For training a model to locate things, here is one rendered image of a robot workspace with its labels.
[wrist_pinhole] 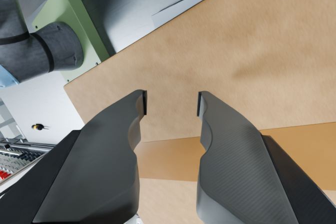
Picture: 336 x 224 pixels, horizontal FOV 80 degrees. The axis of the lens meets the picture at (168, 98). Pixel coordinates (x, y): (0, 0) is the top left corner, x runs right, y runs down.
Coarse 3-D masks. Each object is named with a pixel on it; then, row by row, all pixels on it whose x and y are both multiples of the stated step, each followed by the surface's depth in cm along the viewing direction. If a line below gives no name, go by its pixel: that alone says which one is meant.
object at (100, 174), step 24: (144, 96) 11; (96, 120) 9; (120, 120) 9; (96, 144) 8; (120, 144) 8; (72, 168) 7; (96, 168) 7; (120, 168) 7; (48, 192) 6; (72, 192) 6; (96, 192) 6; (120, 192) 6; (48, 216) 6; (72, 216) 6; (96, 216) 6; (120, 216) 7
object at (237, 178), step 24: (216, 120) 9; (240, 120) 9; (216, 144) 8; (240, 144) 8; (264, 144) 8; (216, 168) 7; (240, 168) 7; (264, 168) 7; (216, 192) 6; (240, 192) 6; (264, 192) 6; (216, 216) 6; (240, 216) 6; (264, 216) 6; (288, 216) 6
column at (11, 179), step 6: (48, 150) 76; (42, 156) 73; (30, 162) 71; (36, 162) 69; (24, 168) 68; (12, 174) 66; (18, 174) 65; (6, 180) 63; (12, 180) 64; (0, 186) 61; (6, 186) 62; (0, 192) 62
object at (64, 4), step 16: (48, 0) 59; (64, 0) 56; (80, 0) 58; (48, 16) 63; (64, 16) 59; (80, 16) 57; (80, 32) 58; (96, 32) 60; (96, 48) 59; (96, 64) 60
